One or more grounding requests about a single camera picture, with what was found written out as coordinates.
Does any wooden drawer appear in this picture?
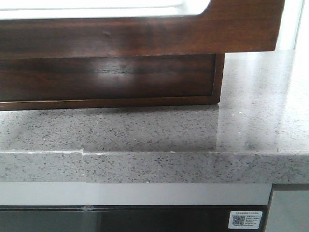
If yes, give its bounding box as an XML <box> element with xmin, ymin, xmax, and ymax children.
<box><xmin>0</xmin><ymin>0</ymin><xmax>284</xmax><ymax>59</ymax></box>
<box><xmin>0</xmin><ymin>54</ymin><xmax>215</xmax><ymax>101</ymax></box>

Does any dark wooden drawer cabinet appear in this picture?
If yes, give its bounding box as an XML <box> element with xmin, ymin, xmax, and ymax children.
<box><xmin>0</xmin><ymin>54</ymin><xmax>225</xmax><ymax>111</ymax></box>

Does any black glass under-counter appliance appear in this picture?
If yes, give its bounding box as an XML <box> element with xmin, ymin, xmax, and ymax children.
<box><xmin>0</xmin><ymin>205</ymin><xmax>267</xmax><ymax>232</ymax></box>

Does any grey cabinet door panel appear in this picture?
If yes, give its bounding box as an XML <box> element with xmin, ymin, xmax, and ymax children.
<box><xmin>265</xmin><ymin>184</ymin><xmax>309</xmax><ymax>232</ymax></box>

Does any white QR code sticker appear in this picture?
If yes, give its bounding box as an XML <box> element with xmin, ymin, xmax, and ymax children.
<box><xmin>228</xmin><ymin>211</ymin><xmax>263</xmax><ymax>229</ymax></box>

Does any grey pleated curtain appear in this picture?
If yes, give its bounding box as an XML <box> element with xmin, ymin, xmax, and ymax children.
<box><xmin>275</xmin><ymin>0</ymin><xmax>309</xmax><ymax>52</ymax></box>

